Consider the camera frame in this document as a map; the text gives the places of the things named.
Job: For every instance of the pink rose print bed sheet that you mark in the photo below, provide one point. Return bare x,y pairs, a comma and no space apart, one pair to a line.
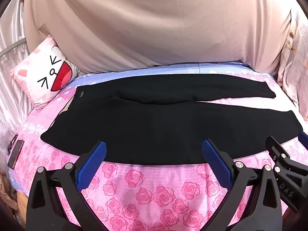
154,192

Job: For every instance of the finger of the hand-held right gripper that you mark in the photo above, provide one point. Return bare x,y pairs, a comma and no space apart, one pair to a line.
303,138
280,154

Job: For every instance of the pale floral curtain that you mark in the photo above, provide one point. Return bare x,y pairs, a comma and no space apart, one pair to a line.
296,72

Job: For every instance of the white satin curtain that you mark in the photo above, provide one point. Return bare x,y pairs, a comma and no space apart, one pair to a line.
12,96

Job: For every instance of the cat face pillow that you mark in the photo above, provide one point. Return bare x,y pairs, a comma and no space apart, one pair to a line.
45,74

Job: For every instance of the black rectangular device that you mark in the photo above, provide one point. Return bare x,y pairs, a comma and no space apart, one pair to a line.
16,155

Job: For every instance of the grey metal tube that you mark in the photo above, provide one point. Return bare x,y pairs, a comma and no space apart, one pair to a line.
12,47

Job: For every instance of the beige cloth backdrop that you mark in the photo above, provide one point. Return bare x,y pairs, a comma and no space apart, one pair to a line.
149,24

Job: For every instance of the black pants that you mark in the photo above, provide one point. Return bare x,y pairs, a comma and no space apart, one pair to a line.
154,125

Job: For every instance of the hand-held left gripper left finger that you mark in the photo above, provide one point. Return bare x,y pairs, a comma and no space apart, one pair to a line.
92,160

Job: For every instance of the tan crumpled cloth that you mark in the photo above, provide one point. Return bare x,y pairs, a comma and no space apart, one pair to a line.
8,192

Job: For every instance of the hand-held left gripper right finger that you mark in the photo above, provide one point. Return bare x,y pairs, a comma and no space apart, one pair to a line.
215,158

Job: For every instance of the tan bed base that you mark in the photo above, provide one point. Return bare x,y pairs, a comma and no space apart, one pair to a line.
22,205

